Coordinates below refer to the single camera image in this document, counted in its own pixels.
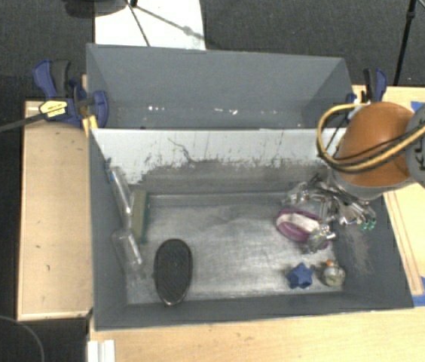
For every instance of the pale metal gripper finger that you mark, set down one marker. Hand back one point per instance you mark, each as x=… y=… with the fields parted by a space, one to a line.
x=318 y=240
x=300 y=194

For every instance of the small clear orange-capped bottle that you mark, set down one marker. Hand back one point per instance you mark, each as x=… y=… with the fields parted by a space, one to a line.
x=332 y=274

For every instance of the blue star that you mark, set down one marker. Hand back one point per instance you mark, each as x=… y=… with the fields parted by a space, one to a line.
x=300 y=276

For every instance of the grey metal bin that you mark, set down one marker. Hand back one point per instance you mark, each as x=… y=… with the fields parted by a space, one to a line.
x=216 y=89

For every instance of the black oval case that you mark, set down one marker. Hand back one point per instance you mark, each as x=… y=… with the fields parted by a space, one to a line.
x=173 y=272

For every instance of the dark green flat block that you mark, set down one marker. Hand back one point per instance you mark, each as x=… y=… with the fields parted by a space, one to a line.
x=139 y=217

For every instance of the clear plastic bottle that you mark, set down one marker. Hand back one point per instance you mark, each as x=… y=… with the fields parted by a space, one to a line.
x=121 y=192

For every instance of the pale wood board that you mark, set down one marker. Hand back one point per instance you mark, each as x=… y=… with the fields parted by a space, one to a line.
x=52 y=217

